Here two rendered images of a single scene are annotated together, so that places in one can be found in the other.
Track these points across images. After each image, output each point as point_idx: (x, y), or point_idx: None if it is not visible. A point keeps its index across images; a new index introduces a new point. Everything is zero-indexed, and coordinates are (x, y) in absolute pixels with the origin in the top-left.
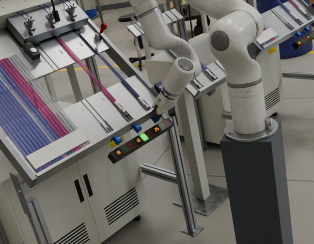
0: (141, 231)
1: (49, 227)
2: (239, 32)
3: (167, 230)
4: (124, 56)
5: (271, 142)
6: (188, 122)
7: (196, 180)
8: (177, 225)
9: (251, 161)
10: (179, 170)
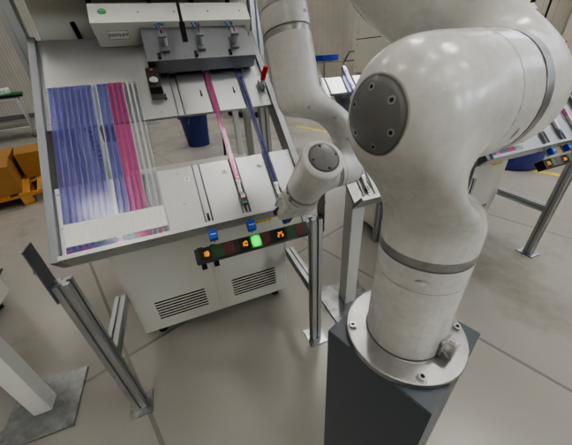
0: (269, 310)
1: (159, 285)
2: (467, 96)
3: (291, 321)
4: (283, 121)
5: (432, 413)
6: (350, 223)
7: (343, 282)
8: (303, 321)
9: (373, 400)
10: (312, 281)
